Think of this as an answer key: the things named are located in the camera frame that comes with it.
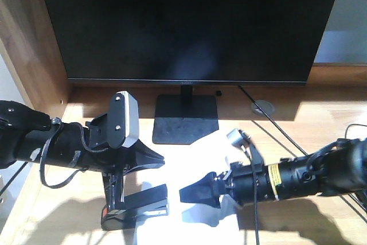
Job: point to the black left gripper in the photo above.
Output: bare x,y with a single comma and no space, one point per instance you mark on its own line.
124,160

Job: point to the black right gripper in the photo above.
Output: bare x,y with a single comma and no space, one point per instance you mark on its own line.
244,183

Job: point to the white paper sheets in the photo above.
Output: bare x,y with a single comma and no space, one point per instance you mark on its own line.
188,223

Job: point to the black stapler with orange button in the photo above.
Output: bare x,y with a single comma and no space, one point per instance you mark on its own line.
138,206

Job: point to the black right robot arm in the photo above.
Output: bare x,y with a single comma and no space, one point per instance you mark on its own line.
336,169

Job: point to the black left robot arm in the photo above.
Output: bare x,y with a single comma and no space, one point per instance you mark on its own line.
32,136

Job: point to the black computer monitor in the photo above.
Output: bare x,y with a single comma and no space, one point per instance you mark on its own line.
188,42

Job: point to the grey camera on left gripper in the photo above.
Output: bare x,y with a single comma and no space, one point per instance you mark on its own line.
122,120

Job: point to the grey camera on gripper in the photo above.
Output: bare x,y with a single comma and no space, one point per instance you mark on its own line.
122,120
238,138

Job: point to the grey camera on right gripper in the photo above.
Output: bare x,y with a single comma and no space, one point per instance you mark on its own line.
238,138

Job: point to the grey desk cable grommet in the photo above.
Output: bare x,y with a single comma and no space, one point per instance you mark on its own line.
262,105

